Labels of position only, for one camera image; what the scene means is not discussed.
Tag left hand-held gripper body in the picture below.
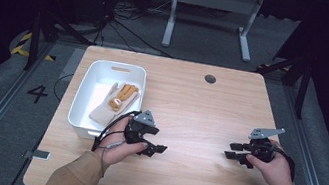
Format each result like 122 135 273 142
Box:
122 106 163 150

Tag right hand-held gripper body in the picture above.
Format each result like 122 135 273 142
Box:
242 122 287 166

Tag orange knitted glove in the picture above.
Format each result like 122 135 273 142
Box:
107 81 140 116

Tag cream knitted glove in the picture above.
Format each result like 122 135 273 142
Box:
86 78 142 132

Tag white plastic bin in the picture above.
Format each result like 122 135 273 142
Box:
64 55 149 147

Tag person's left hand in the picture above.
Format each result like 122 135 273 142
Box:
94 112 153 173

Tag person's right hand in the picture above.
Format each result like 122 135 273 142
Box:
241 136 302 185

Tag grey table grommet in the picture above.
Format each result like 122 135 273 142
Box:
203 73 218 85

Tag black metal stand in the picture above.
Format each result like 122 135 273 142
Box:
249 44 316 121
21 9 98 82

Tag yellow black hazard tape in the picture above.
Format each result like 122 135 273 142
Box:
10 29 60 63

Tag grey thin cable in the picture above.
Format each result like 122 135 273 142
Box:
97 137 128 178

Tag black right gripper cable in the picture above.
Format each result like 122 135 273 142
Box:
271 147 301 183

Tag black floor cable loop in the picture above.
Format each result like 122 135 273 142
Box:
51 69 75 104

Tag bundle of floor cables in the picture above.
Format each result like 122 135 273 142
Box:
90 0 184 60

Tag white metal desk frame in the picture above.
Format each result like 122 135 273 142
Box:
160 0 266 64

